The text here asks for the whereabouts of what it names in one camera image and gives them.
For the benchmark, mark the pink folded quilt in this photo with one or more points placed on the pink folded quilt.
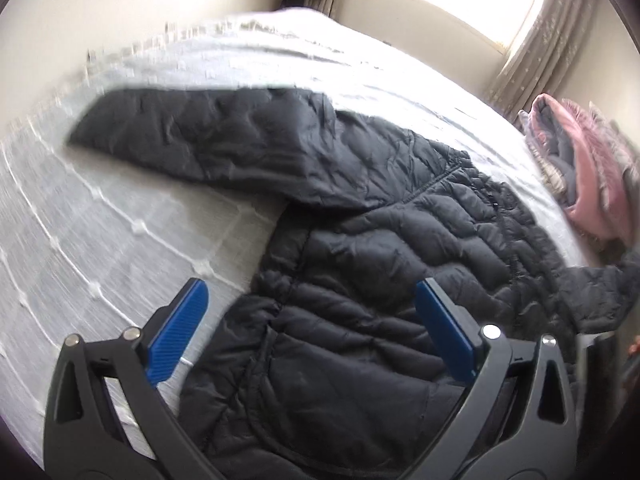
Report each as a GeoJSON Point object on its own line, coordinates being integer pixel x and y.
{"type": "Point", "coordinates": [590, 185]}

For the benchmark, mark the grey tufted bedspread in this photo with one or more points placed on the grey tufted bedspread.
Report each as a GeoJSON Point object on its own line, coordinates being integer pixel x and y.
{"type": "Point", "coordinates": [110, 210]}

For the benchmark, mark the black puffer jacket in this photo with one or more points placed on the black puffer jacket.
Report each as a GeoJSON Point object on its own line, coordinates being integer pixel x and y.
{"type": "Point", "coordinates": [350, 260]}

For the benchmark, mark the plaid blanket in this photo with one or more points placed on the plaid blanket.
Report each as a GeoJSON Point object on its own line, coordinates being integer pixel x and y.
{"type": "Point", "coordinates": [552, 172]}

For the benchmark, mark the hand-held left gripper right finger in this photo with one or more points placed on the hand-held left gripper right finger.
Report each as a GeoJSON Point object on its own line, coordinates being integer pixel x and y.
{"type": "Point", "coordinates": [447, 335]}

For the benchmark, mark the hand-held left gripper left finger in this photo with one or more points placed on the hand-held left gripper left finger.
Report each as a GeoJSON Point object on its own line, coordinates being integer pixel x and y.
{"type": "Point", "coordinates": [175, 335]}

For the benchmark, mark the mauve velvet pillow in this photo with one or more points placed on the mauve velvet pillow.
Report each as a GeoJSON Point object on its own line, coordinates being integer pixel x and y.
{"type": "Point", "coordinates": [617, 135]}

